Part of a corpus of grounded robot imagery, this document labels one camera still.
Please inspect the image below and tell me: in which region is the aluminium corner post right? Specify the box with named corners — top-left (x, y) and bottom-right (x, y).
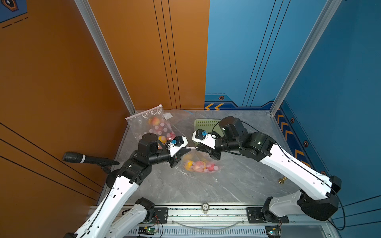
top-left (269, 0), bottom-right (342, 117)

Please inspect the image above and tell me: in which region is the green circuit board right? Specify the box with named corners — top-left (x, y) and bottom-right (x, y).
top-left (265, 226), bottom-right (281, 238)

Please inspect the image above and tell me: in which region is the aluminium corner post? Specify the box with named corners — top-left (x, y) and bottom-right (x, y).
top-left (74, 0), bottom-right (136, 115)
top-left (269, 0), bottom-right (342, 117)

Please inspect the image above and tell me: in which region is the green perforated plastic basket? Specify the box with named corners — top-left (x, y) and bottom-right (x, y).
top-left (193, 119), bottom-right (224, 136)

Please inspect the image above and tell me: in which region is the pink-trimmed bag of bags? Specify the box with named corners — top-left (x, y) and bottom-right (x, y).
top-left (176, 148), bottom-right (222, 178)

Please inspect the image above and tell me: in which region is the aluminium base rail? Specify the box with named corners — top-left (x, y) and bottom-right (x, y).
top-left (125, 203), bottom-right (340, 238)

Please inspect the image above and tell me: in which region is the small brass weight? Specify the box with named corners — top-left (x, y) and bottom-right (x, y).
top-left (278, 177), bottom-right (288, 184)

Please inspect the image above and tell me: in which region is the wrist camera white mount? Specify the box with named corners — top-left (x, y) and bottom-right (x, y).
top-left (192, 129), bottom-right (221, 149)
top-left (165, 136), bottom-right (188, 157)

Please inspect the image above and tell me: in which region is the round silver knob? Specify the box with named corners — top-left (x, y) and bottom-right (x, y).
top-left (201, 202), bottom-right (210, 214)

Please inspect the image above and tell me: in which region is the pink basket peach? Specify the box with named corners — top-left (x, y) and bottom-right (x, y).
top-left (205, 164), bottom-right (219, 172)

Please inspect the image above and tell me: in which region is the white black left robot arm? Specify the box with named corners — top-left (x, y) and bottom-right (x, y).
top-left (63, 133), bottom-right (190, 238)

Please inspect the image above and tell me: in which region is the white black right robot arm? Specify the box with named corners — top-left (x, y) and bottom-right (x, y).
top-left (192, 117), bottom-right (342, 223)

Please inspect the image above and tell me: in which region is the clear zip-top bag pink zipper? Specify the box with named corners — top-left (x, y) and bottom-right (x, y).
top-left (125, 104), bottom-right (176, 141)

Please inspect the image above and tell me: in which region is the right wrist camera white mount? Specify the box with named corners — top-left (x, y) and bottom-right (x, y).
top-left (192, 129), bottom-right (221, 149)

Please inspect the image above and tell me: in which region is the green circuit board left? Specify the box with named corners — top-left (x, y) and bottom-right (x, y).
top-left (138, 227), bottom-right (159, 236)

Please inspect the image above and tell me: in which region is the aluminium corner post left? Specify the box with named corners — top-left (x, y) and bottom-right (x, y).
top-left (74, 0), bottom-right (136, 115)

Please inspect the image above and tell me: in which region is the black microphone on stand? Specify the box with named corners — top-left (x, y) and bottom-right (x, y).
top-left (63, 152), bottom-right (120, 178)

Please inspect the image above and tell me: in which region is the clear zip-top bag blue zipper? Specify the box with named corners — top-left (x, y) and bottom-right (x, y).
top-left (163, 109), bottom-right (194, 125)

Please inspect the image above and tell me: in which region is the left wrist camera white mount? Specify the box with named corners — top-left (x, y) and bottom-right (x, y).
top-left (165, 136), bottom-right (188, 157)

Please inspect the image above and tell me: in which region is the plain yellow peach with leaf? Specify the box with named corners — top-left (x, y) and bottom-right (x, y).
top-left (158, 136), bottom-right (167, 144)

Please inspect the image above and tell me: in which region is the green circuit board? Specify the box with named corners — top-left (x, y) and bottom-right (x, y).
top-left (138, 227), bottom-right (159, 236)
top-left (265, 226), bottom-right (281, 238)

